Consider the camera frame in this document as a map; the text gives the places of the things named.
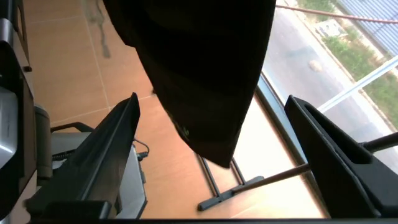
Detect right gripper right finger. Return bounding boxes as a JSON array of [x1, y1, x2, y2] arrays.
[[283, 95, 398, 218]]

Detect black shorts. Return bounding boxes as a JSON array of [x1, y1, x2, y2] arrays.
[[102, 0, 277, 169]]

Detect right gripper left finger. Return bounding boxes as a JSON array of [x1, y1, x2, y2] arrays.
[[27, 92, 142, 218]]

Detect pink clothes hanger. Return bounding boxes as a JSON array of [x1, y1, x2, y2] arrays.
[[275, 4, 398, 25]]

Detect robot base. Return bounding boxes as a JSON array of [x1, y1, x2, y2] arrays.
[[0, 0, 149, 218]]

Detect window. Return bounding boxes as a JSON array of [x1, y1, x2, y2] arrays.
[[254, 0, 398, 218]]

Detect black clothes rack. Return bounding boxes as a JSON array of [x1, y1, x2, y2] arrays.
[[195, 132, 398, 212]]

